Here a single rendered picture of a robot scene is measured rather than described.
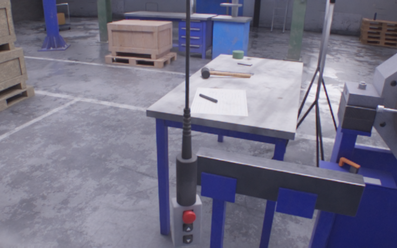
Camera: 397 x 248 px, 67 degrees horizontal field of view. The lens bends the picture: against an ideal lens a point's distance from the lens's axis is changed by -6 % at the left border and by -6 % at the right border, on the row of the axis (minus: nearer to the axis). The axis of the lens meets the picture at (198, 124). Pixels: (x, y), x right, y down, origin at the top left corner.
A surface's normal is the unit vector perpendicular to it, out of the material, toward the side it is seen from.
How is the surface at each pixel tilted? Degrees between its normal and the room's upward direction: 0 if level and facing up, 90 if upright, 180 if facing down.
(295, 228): 0
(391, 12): 90
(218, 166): 90
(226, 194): 90
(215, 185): 90
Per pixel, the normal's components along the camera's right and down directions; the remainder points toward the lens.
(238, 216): 0.03, -0.91
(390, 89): -0.32, 0.38
